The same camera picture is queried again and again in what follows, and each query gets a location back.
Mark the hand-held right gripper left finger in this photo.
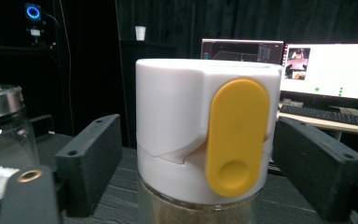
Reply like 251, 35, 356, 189
54, 113, 123, 218

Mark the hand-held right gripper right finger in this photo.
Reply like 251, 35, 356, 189
272, 116, 358, 223

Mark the black two-tier rack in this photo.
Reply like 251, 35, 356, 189
27, 114, 358, 224

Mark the glass jar with metal lid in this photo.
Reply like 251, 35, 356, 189
0, 83, 42, 208

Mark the black keyboard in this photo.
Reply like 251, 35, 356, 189
279, 104, 358, 128

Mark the bright white monitor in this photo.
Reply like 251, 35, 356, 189
281, 42, 358, 103

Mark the white paper cup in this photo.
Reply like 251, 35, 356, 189
134, 25, 147, 42

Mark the dark screen monitor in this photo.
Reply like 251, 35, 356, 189
200, 38, 284, 65

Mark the dark curtain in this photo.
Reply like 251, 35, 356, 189
115, 0, 358, 60

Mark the thin hanging cable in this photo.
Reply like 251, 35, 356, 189
42, 0, 76, 136

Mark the device with blue ring light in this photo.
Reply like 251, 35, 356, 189
23, 2, 47, 45

